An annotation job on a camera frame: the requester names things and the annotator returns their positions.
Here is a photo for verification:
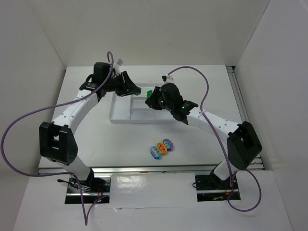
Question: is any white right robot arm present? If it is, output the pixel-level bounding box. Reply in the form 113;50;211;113
145;83;262;180

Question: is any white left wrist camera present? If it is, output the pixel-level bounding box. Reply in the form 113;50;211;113
113;59;123;75

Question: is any green lego brick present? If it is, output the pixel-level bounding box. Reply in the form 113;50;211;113
146;90;153;99

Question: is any aluminium right side rail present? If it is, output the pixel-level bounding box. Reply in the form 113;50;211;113
226;66;262;170

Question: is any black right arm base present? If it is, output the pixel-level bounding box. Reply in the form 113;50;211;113
192;175;241;202

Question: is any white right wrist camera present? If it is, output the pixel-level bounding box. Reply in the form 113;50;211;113
162;75;175;84

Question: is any white divided plastic tray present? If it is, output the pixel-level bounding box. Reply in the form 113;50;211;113
109;83;176;124

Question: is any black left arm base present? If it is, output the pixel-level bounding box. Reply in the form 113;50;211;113
57;176;111;205

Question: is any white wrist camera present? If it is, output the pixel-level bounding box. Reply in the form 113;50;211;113
162;75;175;84
113;59;123;75

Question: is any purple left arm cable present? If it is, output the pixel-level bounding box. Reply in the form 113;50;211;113
1;51;116;226

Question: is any yellow butterfly lego piece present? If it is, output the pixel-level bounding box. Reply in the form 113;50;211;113
157;142;168;155

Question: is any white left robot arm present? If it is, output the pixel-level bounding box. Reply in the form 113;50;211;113
39;59;141;181

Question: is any purple flower lego piece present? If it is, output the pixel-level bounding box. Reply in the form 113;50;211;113
163;139;174;152

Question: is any aluminium table edge rail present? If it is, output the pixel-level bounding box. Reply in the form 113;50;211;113
38;163;264;174

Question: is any teal frog lego piece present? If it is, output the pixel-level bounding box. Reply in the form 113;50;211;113
150;146;161;159

